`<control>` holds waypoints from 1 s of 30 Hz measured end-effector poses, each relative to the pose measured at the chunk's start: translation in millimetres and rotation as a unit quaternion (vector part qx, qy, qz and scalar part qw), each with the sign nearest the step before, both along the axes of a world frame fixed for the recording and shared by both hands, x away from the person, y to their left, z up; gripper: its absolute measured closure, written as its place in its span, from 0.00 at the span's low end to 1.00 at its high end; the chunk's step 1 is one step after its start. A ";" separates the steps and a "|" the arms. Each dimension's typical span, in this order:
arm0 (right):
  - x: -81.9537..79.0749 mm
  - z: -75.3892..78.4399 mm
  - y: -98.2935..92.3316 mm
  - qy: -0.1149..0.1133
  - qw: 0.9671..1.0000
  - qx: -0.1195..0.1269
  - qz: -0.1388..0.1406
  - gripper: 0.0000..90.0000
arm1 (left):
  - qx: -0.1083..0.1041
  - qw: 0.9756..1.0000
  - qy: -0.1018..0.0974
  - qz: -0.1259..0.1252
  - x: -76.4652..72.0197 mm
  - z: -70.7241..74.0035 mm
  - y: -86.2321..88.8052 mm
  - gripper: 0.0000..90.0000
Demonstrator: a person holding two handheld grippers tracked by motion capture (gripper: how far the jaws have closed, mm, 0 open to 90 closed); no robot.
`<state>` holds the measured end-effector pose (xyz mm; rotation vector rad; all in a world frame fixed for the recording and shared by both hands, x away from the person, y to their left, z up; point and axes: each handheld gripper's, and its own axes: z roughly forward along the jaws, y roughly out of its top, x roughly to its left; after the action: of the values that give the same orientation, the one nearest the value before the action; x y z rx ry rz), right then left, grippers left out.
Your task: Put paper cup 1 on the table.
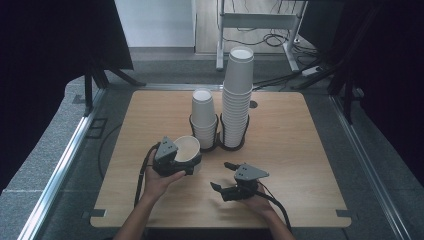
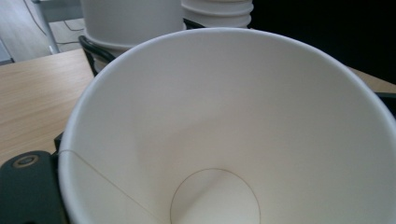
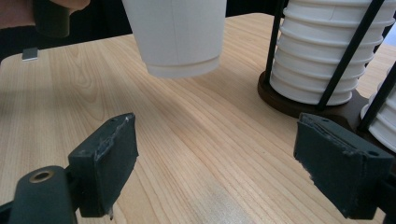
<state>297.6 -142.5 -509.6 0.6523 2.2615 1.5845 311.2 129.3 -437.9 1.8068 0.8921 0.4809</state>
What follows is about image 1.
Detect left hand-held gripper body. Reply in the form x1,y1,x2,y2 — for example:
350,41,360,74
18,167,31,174
152,135,195,178

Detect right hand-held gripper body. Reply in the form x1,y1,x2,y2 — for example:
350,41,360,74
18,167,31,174
221,162,270,202

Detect white paper cup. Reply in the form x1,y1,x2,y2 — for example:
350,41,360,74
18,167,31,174
172,134,203,176

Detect black double cup holder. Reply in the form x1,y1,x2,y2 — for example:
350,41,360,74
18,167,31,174
188,114,251,154

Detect short stack of paper cups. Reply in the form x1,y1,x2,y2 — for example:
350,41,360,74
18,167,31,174
190,87,220,150

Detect tall stack of paper cups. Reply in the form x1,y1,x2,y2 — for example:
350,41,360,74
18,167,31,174
220,46,255,149

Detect person's right hand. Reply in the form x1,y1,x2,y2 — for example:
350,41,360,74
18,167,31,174
237,184,278,218

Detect person's left hand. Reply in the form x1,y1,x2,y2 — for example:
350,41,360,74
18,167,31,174
143,150,187,202

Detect black floor socket plate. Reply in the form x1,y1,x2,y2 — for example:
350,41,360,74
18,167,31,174
85,117,109,140

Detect black metal stand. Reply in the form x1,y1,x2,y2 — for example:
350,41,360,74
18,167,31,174
83,54,148,118
290,6,381,125

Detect white power strip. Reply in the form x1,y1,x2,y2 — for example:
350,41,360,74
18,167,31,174
301,65,324,77

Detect black curtain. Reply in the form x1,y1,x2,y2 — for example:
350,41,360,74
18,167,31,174
333,0,424,188
0,0,135,195

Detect left hand-held gripper cable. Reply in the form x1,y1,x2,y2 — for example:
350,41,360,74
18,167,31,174
133,141,162,208

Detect hand-held gripper cable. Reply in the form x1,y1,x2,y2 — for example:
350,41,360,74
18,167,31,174
255,181,293,233
133,141,162,208

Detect right hand-held gripper cable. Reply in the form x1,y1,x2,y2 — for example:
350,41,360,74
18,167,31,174
255,181,293,233

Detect thin black floor cable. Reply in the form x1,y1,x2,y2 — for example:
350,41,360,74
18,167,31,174
97,123,123,180

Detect long black floor cables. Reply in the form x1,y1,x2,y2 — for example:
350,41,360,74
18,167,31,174
252,54,334,92

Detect aluminium floor rail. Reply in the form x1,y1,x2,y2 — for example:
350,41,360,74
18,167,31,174
328,94,414,240
17,88,106,240

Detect coiled black floor cables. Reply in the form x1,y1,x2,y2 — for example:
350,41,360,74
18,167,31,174
262,30,290,48

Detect white metal desk frame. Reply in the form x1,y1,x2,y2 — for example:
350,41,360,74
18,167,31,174
215,0,308,73

